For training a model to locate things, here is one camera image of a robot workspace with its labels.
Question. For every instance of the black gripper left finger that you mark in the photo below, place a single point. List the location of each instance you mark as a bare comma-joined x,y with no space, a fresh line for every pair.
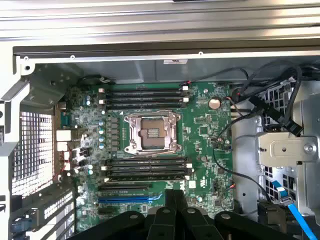
165,220

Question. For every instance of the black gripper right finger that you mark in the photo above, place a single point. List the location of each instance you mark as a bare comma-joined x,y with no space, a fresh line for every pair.
190,225

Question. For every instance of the blue expansion slot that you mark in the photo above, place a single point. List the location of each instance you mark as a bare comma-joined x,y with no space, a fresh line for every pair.
125,199

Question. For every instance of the long black expansion slot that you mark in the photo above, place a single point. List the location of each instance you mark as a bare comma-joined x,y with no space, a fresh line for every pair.
125,187

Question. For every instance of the RAM slot with white latches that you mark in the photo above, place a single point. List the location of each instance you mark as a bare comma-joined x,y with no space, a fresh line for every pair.
107,179
145,90
147,166
145,100

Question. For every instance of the short black expansion slot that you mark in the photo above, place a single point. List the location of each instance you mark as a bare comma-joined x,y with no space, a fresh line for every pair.
105,213

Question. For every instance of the socket locking lever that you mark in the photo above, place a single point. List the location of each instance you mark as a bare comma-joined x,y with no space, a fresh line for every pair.
150,111
155,153

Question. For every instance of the green motherboard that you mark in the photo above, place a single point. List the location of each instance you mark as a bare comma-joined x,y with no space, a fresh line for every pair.
200,140

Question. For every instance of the silver CPU socket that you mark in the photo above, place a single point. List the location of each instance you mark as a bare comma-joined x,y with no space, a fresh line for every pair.
152,132

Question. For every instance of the silver coin battery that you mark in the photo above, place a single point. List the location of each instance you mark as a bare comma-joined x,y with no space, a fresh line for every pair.
215,103

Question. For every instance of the open grey PC case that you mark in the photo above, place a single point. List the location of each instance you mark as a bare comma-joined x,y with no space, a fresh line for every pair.
150,70

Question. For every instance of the grey metal disk cage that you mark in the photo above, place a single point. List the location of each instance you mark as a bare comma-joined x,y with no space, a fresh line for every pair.
310,112

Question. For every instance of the silver drive bracket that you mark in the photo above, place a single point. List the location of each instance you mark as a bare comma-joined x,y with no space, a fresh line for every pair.
287,150

